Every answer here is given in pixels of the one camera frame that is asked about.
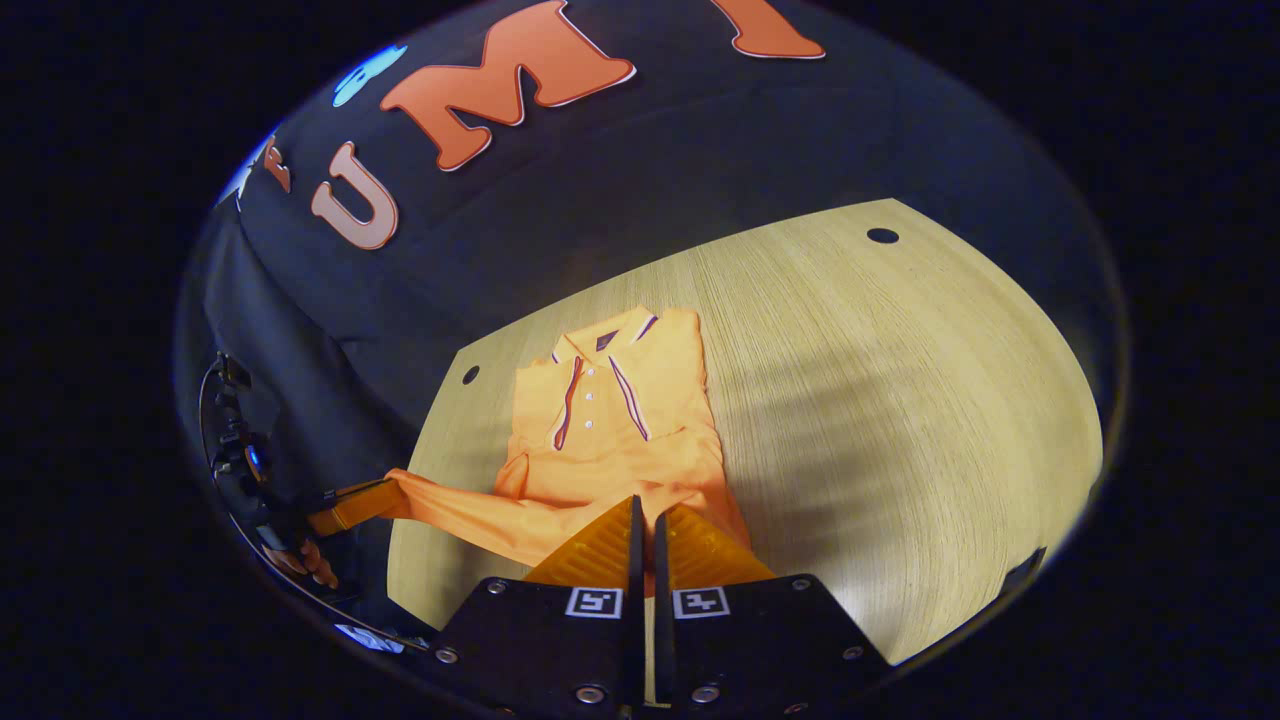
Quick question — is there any orange T-shirt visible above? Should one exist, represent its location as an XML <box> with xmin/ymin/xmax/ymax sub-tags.
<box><xmin>385</xmin><ymin>305</ymin><xmax>754</xmax><ymax>593</ymax></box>

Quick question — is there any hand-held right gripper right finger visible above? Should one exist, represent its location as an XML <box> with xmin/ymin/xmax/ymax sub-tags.
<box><xmin>652</xmin><ymin>503</ymin><xmax>894</xmax><ymax>714</ymax></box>

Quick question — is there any black backdrop cloth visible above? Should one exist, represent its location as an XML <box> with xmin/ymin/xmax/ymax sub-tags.
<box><xmin>175</xmin><ymin>0</ymin><xmax>1123</xmax><ymax>646</ymax></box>

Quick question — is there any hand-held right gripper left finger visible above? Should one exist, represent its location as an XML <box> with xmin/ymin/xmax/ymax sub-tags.
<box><xmin>434</xmin><ymin>495</ymin><xmax>647</xmax><ymax>717</ymax></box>

